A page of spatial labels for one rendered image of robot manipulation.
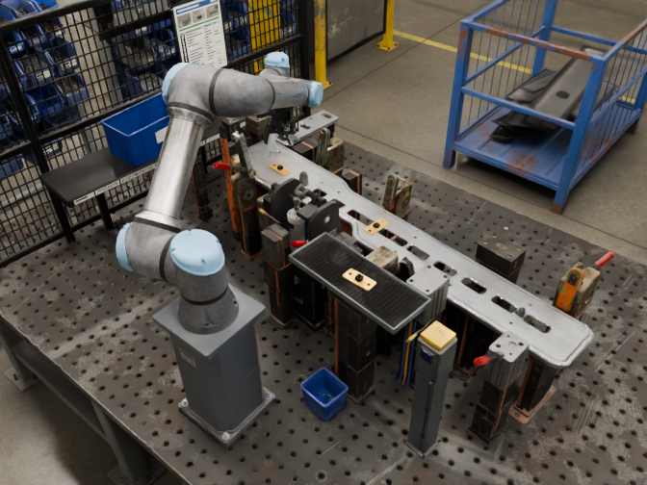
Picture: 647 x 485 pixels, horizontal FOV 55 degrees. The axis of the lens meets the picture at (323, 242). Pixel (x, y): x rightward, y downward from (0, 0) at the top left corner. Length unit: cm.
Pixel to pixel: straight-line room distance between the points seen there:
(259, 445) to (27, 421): 140
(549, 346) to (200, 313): 89
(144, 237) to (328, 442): 77
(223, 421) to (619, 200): 293
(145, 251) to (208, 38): 127
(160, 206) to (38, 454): 158
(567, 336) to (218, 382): 92
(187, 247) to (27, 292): 110
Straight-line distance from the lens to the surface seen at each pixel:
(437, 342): 147
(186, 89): 158
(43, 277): 250
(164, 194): 155
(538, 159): 402
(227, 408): 177
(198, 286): 148
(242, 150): 209
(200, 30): 256
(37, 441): 293
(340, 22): 505
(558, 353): 173
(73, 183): 233
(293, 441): 184
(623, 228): 390
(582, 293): 183
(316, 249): 167
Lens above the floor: 227
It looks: 41 degrees down
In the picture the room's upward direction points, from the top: 1 degrees counter-clockwise
